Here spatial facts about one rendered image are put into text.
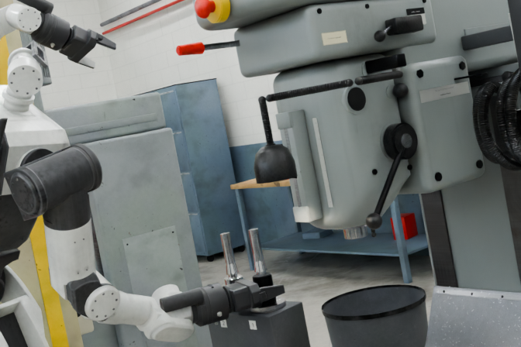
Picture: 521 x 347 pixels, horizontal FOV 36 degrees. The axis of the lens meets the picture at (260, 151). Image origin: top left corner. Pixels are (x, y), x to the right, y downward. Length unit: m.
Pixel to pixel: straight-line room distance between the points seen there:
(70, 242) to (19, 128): 0.24
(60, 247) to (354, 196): 0.57
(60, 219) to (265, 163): 0.42
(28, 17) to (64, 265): 0.80
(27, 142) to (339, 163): 0.60
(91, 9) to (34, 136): 9.95
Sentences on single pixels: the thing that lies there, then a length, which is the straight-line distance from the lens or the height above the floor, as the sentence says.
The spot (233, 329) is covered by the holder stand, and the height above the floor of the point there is 1.05.
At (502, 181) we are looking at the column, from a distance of 1.81.
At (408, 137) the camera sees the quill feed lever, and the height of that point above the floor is 1.46.
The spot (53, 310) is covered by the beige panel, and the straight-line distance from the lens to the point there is 3.13.
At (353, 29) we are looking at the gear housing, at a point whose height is 1.68.
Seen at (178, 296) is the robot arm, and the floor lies 1.19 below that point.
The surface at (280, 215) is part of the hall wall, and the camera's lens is 8.76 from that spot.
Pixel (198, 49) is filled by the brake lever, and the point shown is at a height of 1.70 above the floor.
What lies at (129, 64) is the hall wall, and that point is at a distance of 11.02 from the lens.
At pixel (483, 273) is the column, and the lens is 1.91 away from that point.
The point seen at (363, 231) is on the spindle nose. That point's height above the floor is 1.29.
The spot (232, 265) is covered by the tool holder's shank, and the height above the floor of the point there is 1.20.
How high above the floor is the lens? 1.56
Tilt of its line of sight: 3 degrees down
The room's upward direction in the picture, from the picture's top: 11 degrees counter-clockwise
